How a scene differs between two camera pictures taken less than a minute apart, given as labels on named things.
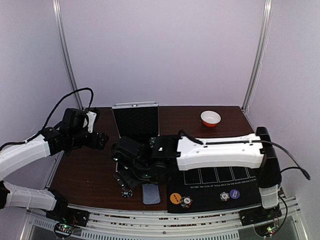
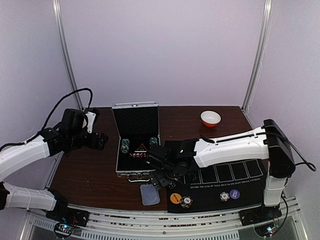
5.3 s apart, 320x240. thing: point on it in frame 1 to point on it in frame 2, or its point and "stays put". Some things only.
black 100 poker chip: x=127 y=194 to x=172 y=185
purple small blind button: x=234 y=194 stays put
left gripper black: x=101 y=141 stays put
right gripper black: x=125 y=176 to x=153 y=157
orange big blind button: x=175 y=198 stays put
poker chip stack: x=186 y=202 stays put
